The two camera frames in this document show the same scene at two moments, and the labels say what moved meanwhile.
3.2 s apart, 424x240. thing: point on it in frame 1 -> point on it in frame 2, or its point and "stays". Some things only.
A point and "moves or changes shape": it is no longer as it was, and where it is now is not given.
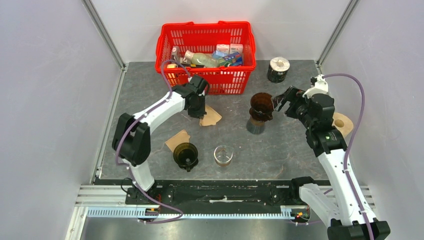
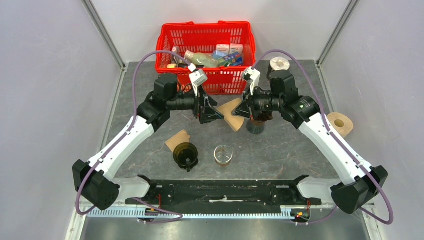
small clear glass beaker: (223, 155) stays
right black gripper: (293, 94) -> (242, 111)
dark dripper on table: (185, 155) stays
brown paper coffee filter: (210, 118) moves or changes shape
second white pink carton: (238, 47) stays
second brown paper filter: (181, 137) stays
